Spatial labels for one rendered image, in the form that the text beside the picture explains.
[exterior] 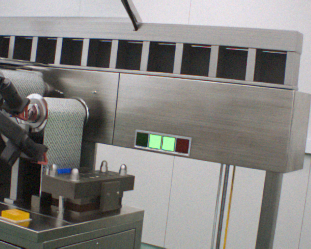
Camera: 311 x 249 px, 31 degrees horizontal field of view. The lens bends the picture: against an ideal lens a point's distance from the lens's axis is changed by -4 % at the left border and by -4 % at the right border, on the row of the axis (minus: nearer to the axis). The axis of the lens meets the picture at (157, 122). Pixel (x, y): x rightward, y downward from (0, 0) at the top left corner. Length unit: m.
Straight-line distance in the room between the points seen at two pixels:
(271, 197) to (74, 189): 0.76
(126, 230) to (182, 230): 2.65
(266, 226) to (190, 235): 2.65
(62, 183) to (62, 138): 0.25
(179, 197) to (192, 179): 0.20
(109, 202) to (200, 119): 0.47
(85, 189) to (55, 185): 0.11
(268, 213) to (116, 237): 0.60
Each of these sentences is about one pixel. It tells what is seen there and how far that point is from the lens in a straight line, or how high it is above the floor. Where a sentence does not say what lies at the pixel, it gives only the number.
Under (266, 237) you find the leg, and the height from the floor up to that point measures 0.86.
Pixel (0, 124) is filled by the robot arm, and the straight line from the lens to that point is 1.83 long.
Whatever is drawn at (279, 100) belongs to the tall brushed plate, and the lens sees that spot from 2.09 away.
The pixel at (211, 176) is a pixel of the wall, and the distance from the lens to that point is 4.77.
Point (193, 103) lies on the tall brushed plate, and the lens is 2.22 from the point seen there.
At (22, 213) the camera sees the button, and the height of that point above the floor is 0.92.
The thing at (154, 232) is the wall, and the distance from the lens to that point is 5.08.
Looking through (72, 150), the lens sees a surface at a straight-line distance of 2.35.
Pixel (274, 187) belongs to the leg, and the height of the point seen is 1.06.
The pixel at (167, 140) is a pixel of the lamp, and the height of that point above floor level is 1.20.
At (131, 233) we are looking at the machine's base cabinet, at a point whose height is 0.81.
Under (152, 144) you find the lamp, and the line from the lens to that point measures 2.30.
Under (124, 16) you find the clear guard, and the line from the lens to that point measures 2.44.
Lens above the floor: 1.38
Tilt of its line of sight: 3 degrees down
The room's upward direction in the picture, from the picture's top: 6 degrees clockwise
